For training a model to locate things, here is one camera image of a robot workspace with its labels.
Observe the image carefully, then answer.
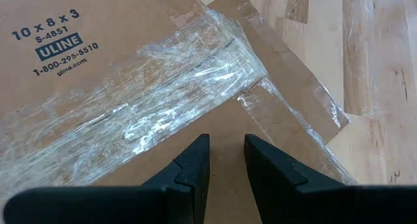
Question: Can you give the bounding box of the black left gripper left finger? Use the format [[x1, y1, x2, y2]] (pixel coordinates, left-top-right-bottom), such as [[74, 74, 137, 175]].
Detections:
[[3, 133, 211, 224]]

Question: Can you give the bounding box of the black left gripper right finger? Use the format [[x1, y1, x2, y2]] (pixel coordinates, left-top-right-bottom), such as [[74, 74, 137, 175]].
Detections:
[[244, 133, 417, 224]]

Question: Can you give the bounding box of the taped brown cardboard box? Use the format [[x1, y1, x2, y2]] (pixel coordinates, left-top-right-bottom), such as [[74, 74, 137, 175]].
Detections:
[[0, 0, 358, 224]]

